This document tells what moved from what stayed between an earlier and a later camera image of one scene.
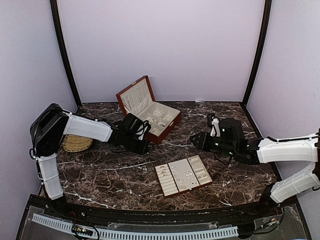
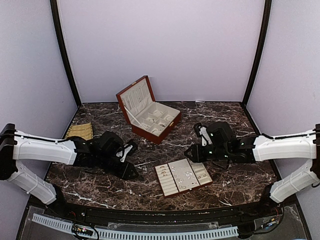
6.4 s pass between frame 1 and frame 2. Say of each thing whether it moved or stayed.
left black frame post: stayed
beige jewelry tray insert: stayed
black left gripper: moved
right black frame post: stayed
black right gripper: moved
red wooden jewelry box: stayed
